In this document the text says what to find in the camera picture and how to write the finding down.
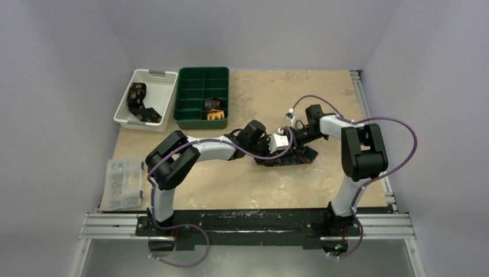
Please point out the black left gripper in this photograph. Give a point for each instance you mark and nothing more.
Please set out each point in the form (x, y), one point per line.
(266, 141)

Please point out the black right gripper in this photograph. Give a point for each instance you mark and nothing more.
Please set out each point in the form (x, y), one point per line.
(289, 135)

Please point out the navy floral tie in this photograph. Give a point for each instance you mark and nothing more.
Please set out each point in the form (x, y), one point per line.
(296, 156)

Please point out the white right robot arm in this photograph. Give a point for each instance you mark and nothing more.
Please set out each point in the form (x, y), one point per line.
(363, 158)

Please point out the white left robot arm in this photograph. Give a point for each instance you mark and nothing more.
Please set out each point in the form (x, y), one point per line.
(171, 161)

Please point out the rolled yellow tie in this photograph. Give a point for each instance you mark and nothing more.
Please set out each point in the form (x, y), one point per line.
(215, 115)

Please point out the rolled dark red tie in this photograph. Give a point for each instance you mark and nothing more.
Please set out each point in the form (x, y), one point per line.
(212, 104)

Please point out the green compartment tray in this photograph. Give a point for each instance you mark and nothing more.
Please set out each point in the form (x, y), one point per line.
(196, 84)

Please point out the white plastic basket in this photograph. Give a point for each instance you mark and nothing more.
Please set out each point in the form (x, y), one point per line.
(160, 97)

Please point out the black gold patterned tie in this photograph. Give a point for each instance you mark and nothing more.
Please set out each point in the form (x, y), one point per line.
(135, 104)

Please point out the clear plastic storage box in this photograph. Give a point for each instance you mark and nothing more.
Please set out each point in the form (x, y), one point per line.
(123, 184)

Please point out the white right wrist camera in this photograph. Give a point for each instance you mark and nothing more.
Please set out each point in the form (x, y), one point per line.
(295, 121)

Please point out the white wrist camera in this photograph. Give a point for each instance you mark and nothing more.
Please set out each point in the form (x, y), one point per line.
(295, 121)
(278, 142)

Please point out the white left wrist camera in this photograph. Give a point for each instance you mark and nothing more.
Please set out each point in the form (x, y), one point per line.
(278, 142)

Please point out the aluminium frame rail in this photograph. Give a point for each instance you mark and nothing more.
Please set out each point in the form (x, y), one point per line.
(241, 183)

